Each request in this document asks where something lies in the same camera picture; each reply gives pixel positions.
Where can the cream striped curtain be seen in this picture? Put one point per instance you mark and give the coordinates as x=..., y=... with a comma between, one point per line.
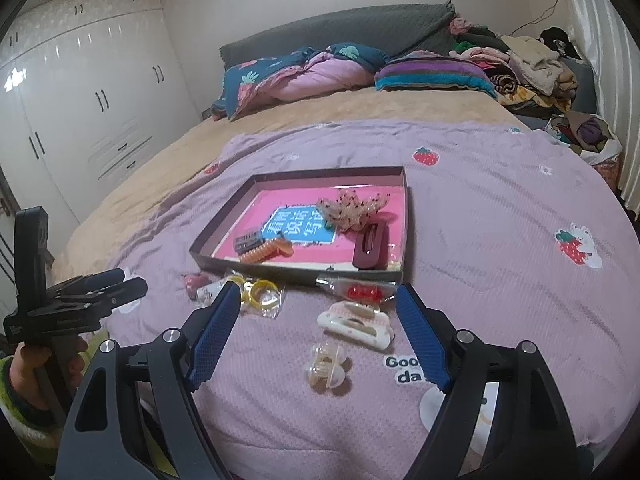
x=602, y=36

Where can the tan bed sheet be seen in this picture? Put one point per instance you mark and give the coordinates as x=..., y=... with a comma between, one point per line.
x=123, y=211

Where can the white wardrobe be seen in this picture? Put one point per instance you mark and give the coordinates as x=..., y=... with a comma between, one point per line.
x=90, y=91

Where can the pearl earrings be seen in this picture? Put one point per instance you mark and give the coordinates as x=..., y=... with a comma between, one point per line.
x=206, y=294

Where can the beige dotted bow scrunchie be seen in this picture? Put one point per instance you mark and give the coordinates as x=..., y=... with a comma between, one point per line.
x=348, y=212

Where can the pink book blue label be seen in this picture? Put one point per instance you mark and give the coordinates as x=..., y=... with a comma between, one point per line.
x=292, y=212

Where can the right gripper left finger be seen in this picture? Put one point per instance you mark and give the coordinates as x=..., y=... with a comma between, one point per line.
x=104, y=434

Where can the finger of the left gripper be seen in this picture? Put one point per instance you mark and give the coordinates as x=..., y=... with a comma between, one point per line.
x=102, y=277
x=114, y=296

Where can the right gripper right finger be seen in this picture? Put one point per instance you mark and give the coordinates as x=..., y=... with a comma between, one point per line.
x=530, y=436

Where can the person's left hand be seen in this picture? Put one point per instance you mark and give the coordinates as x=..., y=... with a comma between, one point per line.
x=27, y=359

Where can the blue pink folded duvet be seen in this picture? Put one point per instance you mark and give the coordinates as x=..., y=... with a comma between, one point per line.
x=302, y=74

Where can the maroon rectangular hair clip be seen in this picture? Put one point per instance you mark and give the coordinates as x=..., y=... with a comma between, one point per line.
x=371, y=247

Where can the pile of clothes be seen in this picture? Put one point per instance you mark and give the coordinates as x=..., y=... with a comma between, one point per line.
x=533, y=77

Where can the red bow clip packaged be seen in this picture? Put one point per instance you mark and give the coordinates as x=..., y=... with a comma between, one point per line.
x=372, y=294

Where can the bag of clothes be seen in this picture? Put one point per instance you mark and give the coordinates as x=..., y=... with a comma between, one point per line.
x=587, y=135

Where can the yellow rings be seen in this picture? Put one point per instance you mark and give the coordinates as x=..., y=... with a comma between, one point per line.
x=260, y=294

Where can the grey padded headboard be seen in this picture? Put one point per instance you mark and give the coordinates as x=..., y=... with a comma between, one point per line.
x=396, y=30

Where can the small dark comb clip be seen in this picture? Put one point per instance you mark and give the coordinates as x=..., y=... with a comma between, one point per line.
x=247, y=241

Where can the striped purple teal pillow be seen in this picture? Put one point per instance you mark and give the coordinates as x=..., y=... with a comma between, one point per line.
x=433, y=72

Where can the pearl clear claw clip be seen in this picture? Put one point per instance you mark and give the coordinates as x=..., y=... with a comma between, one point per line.
x=326, y=369

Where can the white pink claw clip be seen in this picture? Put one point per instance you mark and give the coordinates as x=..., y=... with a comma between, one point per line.
x=358, y=323

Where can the striped knit left sleeve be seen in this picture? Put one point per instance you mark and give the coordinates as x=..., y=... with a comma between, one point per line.
x=36, y=429

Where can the dark cardboard tray box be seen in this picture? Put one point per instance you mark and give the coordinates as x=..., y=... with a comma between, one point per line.
x=382, y=176

